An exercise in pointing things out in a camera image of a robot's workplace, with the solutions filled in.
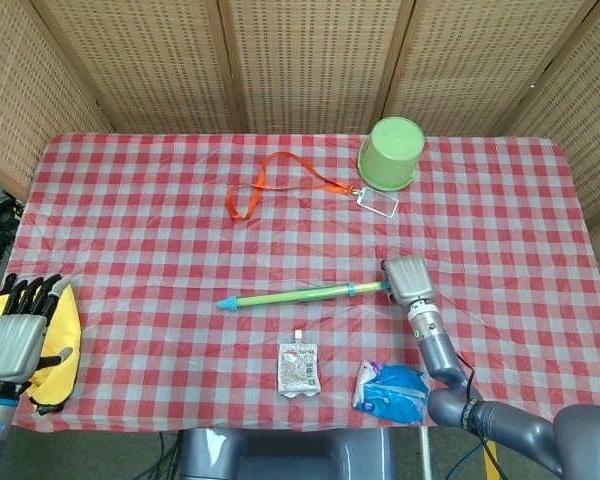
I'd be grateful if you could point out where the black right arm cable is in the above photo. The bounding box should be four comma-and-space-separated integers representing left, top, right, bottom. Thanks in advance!
454, 352, 502, 480

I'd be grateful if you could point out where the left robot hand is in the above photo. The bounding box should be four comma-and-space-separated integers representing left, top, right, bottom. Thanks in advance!
0, 273, 76, 386

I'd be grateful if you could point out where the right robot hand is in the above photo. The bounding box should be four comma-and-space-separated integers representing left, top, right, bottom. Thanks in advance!
379, 255, 437, 307

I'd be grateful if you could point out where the wicker folding screen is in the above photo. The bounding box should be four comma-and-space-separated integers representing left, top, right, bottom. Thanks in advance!
0, 0, 600, 226

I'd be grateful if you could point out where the green plastic bucket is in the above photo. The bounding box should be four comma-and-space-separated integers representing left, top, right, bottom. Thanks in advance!
357, 115, 426, 193

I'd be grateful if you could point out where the green and blue stick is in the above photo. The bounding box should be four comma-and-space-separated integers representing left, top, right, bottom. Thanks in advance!
216, 259, 394, 315

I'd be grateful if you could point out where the clear badge holder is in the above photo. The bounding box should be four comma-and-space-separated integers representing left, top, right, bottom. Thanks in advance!
355, 187, 399, 219

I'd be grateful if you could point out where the orange lanyard strap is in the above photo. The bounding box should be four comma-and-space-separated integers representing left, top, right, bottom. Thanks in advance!
225, 151, 364, 221

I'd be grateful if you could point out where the yellow cleaning mitt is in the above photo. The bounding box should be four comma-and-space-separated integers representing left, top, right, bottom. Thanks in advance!
0, 284, 83, 416

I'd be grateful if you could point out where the white spouted drink pouch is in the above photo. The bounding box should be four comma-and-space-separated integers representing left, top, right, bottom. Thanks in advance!
277, 329, 322, 400

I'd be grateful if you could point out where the blue tissue pack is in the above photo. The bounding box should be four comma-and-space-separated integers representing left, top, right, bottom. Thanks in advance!
352, 360, 431, 426

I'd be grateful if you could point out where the grey robot torso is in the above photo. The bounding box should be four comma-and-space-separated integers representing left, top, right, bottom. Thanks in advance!
179, 427, 396, 480

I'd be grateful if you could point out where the white table leg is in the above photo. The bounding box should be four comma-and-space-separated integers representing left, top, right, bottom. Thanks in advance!
419, 424, 431, 480

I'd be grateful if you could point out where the red white checkered tablecloth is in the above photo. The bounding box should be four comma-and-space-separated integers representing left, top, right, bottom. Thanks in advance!
0, 132, 600, 434

